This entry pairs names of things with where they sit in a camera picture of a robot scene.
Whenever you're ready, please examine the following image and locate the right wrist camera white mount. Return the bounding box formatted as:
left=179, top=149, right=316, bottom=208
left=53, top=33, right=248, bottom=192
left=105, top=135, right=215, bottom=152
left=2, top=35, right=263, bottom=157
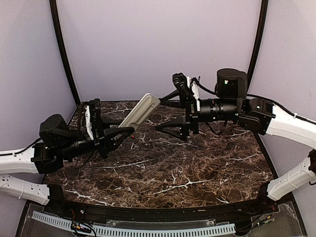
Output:
left=172, top=73, right=199, bottom=102

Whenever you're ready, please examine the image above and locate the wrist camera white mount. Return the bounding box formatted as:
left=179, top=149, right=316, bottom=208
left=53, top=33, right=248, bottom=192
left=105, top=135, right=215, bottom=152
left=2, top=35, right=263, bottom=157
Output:
left=172, top=73, right=199, bottom=102
left=84, top=105, right=94, bottom=141

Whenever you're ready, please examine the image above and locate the left black frame post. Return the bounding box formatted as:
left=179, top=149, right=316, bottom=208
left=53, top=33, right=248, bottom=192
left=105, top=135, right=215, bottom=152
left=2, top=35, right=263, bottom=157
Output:
left=49, top=0, right=81, bottom=107

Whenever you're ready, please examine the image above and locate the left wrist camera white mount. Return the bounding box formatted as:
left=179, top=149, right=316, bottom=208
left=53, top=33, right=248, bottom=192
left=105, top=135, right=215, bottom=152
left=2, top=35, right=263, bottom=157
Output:
left=84, top=105, right=94, bottom=141

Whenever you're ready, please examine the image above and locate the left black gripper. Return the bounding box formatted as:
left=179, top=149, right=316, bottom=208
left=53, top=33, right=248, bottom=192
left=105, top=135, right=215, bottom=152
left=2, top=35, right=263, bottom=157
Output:
left=58, top=118, right=135, bottom=160

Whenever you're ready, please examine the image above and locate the black frame post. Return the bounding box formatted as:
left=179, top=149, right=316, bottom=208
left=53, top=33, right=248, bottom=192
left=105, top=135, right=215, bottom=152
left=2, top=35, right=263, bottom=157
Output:
left=49, top=0, right=81, bottom=107
left=247, top=0, right=269, bottom=87

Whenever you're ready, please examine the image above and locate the white slotted cable duct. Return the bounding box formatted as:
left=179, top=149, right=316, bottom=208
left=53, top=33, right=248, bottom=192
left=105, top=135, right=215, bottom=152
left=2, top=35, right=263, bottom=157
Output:
left=32, top=211, right=236, bottom=237

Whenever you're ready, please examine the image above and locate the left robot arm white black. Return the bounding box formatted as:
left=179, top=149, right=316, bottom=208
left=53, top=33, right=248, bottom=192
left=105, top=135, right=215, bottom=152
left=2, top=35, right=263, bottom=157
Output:
left=0, top=99, right=143, bottom=215

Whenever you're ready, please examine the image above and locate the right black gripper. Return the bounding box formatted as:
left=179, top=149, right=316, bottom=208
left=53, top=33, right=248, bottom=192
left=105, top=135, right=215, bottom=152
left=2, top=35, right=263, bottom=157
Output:
left=156, top=88, right=241, bottom=141

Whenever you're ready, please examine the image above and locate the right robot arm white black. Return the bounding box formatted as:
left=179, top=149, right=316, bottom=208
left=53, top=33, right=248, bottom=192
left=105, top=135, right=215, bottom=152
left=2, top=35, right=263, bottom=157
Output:
left=156, top=68, right=316, bottom=214

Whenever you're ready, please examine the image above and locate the black front rail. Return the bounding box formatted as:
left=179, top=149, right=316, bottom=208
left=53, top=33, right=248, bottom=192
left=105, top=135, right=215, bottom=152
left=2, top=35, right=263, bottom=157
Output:
left=27, top=190, right=294, bottom=224

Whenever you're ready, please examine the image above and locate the right black frame post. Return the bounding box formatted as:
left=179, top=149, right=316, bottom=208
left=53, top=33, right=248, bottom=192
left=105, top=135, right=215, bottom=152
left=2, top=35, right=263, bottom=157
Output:
left=247, top=0, right=269, bottom=87

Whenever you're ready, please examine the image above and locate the white remote control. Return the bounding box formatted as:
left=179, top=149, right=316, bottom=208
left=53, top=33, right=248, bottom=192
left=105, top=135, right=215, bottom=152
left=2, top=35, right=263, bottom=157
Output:
left=118, top=93, right=160, bottom=131

